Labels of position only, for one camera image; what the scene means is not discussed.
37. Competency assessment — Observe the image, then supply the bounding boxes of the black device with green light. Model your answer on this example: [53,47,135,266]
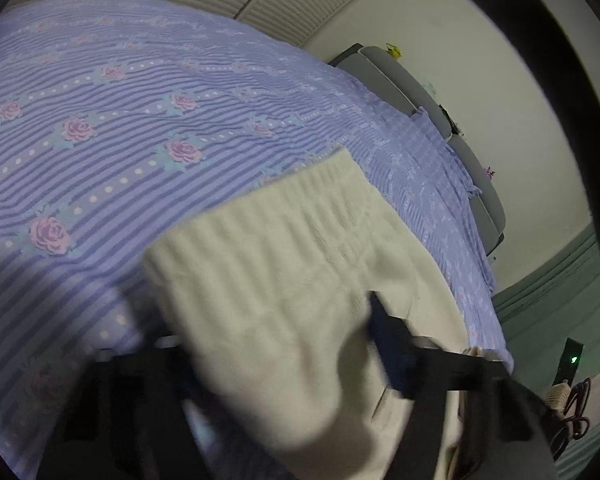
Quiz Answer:
[555,338,585,386]

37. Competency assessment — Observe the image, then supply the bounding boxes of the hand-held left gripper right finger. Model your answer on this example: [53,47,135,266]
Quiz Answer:
[367,292,557,480]

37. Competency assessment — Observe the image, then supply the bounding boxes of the purple floral striped bedspread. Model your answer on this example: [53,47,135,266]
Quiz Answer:
[0,0,513,480]

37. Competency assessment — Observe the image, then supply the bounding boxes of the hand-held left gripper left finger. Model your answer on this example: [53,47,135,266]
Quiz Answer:
[35,335,207,480]

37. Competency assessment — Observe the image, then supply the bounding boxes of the green curtain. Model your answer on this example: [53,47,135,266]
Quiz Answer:
[490,225,600,480]

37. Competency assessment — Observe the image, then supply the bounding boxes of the dark coiled cable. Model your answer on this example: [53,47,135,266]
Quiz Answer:
[545,377,594,442]

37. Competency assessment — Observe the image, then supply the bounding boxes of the grey padded headboard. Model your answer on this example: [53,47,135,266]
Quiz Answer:
[330,44,507,261]

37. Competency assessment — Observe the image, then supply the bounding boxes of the cream knit pants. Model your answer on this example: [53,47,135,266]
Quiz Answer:
[142,147,513,480]

